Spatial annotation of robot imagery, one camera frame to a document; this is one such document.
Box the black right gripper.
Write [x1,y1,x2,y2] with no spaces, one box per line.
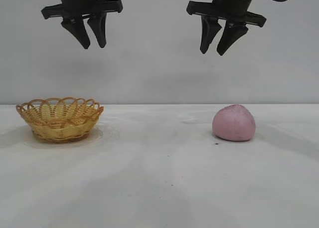
[186,0,267,56]

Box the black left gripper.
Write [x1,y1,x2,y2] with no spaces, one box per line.
[41,0,124,50]

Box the pink peach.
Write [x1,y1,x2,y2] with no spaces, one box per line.
[212,104,257,142]

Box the woven yellow wicker basket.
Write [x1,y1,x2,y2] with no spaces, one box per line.
[16,96,105,144]

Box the white tablecloth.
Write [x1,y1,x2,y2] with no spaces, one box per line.
[0,103,319,228]

